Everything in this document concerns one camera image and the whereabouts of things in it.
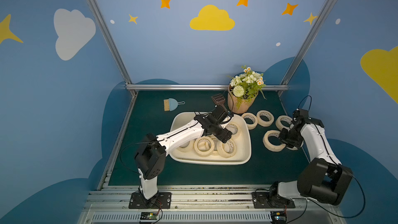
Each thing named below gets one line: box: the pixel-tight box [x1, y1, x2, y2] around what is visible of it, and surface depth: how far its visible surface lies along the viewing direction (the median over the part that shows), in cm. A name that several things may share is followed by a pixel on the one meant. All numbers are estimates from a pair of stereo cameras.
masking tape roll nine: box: [225, 121, 243, 140], surface depth 101 cm
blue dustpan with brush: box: [163, 98, 186, 112], surface depth 117 cm
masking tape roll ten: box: [209, 134, 220, 157], surface depth 88 cm
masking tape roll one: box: [262, 129, 287, 152], surface depth 84 cm
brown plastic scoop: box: [210, 93, 229, 114], surface depth 117 cm
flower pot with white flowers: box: [226, 65, 267, 114], surface depth 89 cm
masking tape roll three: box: [241, 112, 258, 131], surface depth 106 cm
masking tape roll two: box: [256, 109, 275, 128], surface depth 106 cm
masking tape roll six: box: [216, 137, 237, 159], surface depth 88 cm
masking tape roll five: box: [193, 135, 215, 158], surface depth 86 cm
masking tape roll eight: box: [176, 138, 194, 152], surface depth 90 cm
